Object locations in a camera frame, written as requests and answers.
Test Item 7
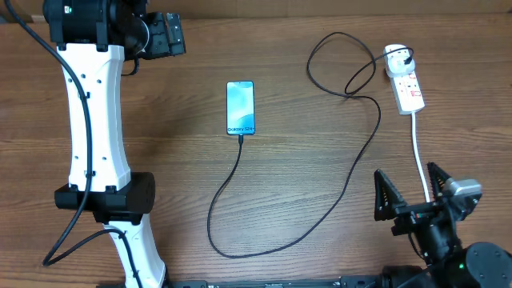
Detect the brown cardboard backdrop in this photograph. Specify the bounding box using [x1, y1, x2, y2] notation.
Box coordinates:
[0, 0, 512, 24]

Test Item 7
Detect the white power strip cord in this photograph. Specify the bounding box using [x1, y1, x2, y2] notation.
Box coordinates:
[410, 112, 432, 203]

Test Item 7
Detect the blue screen smartphone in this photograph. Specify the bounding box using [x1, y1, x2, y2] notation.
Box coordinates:
[226, 81, 256, 135]

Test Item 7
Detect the black USB charging cable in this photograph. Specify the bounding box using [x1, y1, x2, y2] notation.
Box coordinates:
[206, 31, 415, 259]

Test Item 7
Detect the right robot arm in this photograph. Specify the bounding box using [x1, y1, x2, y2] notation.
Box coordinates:
[374, 162, 511, 287]

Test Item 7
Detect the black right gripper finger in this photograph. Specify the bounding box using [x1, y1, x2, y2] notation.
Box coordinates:
[427, 162, 451, 199]
[374, 169, 407, 221]

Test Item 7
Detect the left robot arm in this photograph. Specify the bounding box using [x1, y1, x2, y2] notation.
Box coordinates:
[43, 0, 186, 287]

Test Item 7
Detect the white USB wall charger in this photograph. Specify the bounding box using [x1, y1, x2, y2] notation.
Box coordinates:
[383, 44, 415, 78]

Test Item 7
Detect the white power strip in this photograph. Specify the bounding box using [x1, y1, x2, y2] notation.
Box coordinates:
[390, 72, 425, 115]

